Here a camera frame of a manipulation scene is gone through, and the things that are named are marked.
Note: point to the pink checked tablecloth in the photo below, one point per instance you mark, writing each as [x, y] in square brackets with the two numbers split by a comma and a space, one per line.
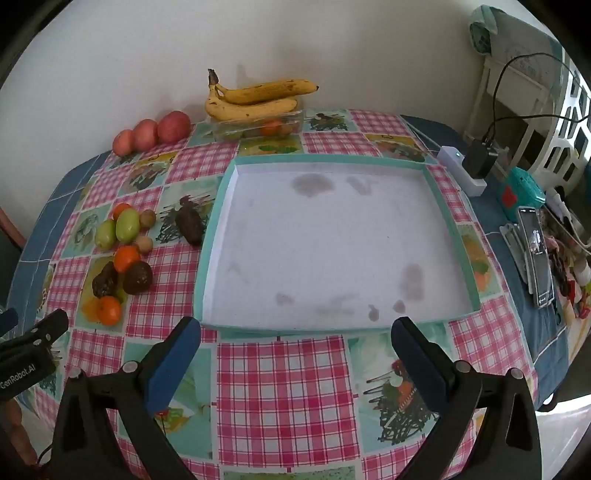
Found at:
[277, 392]

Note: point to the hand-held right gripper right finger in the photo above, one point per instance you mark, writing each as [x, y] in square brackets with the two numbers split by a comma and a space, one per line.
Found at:
[418, 360]

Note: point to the teal box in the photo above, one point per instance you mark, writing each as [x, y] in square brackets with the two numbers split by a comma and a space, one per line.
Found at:
[521, 191]

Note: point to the yellow spotted banana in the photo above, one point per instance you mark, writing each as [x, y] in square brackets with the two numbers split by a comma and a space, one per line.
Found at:
[265, 91]

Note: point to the person's left hand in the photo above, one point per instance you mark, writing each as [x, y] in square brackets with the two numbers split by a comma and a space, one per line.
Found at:
[14, 429]

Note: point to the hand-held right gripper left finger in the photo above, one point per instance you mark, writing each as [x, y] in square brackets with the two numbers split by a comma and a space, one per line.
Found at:
[175, 360]

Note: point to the small brown longan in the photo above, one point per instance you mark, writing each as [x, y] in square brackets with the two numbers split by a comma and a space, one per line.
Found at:
[147, 218]
[144, 243]

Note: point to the bunch of yellow bananas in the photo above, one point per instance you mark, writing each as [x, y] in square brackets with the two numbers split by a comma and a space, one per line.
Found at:
[249, 110]

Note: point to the teal patterned cloth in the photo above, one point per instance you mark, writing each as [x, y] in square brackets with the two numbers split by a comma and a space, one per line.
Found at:
[485, 27]

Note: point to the pile of assorted trinkets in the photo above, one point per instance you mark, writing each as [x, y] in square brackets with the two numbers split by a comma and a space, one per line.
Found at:
[570, 277]

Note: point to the white phone stand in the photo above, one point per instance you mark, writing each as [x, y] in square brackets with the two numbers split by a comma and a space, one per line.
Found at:
[512, 242]

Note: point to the clear plastic container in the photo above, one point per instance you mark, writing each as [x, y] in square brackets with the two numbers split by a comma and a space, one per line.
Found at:
[240, 131]

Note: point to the white power strip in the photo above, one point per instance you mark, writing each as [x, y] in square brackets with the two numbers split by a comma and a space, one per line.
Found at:
[450, 154]

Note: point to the white tray with teal rim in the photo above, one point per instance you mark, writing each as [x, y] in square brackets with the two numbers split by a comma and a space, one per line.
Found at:
[323, 240]

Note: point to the red apple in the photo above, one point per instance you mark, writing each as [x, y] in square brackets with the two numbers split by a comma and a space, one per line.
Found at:
[123, 143]
[174, 126]
[146, 134]

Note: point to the green mango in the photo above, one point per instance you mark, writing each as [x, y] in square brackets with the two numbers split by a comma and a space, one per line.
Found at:
[105, 232]
[128, 225]

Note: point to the smartphone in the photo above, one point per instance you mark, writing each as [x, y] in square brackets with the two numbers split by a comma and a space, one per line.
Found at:
[535, 249]

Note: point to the black charger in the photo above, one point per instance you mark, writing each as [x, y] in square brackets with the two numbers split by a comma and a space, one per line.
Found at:
[480, 161]

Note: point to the dark wrinkled avocado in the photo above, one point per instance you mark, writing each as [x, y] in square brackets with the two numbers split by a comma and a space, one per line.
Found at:
[190, 224]
[137, 278]
[105, 280]

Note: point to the mandarin orange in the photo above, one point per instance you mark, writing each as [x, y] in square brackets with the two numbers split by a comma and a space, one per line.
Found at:
[127, 258]
[272, 128]
[109, 310]
[120, 210]

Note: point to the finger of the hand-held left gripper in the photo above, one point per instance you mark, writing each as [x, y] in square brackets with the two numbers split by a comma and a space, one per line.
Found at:
[48, 326]
[7, 318]

